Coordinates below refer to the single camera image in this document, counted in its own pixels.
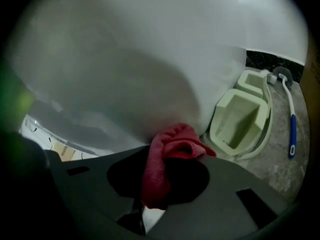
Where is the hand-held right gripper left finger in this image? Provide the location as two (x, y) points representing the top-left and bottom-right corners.
(51, 145), (151, 226)

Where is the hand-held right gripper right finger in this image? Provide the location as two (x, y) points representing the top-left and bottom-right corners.
(146, 155), (290, 240)

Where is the pink microfibre cloth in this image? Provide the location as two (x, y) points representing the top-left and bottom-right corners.
(140, 123), (218, 211)

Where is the white flat-lid smart toilet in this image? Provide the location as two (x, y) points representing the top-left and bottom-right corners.
(9, 0), (248, 158)

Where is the small cardboard box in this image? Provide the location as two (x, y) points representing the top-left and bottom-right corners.
(50, 141), (76, 163)

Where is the large green brush holder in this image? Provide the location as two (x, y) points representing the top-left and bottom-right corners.
(208, 88), (274, 160)

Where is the small green brush holder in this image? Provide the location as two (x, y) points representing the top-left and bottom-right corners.
(235, 69), (270, 99)

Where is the large cardboard box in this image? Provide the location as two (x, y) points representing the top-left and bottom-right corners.
(299, 41), (320, 115)

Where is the blue-handled black toilet brush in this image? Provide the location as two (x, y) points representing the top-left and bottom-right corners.
(271, 65), (299, 160)

